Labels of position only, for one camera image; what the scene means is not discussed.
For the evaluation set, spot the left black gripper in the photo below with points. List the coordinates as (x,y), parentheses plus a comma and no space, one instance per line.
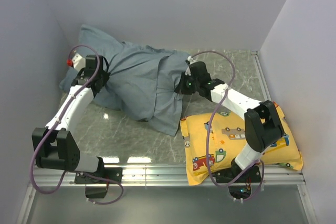
(105,76)

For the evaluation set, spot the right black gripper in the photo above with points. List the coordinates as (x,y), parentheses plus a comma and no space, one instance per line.
(182,88)

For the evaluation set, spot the blue plaid pillowcase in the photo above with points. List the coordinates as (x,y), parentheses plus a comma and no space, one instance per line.
(142,79)

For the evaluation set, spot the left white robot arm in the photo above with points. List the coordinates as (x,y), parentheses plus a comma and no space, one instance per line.
(54,144)

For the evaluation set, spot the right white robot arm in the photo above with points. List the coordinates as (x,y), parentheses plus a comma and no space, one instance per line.
(262,122)

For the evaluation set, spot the yellow cartoon vehicle pillow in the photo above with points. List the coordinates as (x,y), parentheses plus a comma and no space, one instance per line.
(217,142)

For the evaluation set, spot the black box under left base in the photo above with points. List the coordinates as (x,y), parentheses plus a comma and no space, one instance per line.
(95,192)

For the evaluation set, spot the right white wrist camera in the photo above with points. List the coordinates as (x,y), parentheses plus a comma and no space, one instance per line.
(190,60)

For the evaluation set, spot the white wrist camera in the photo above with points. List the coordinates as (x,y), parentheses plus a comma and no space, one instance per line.
(190,60)
(77,62)

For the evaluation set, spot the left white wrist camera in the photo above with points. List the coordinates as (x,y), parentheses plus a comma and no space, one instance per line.
(77,62)

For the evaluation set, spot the aluminium right side rail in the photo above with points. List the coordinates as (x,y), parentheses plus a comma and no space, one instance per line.
(261,76)

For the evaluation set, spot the aluminium rail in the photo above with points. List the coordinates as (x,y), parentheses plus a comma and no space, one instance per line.
(261,76)
(145,175)

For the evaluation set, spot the aluminium front rail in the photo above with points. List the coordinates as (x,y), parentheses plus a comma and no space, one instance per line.
(145,175)

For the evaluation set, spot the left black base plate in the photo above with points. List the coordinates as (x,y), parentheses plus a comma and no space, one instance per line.
(103,176)

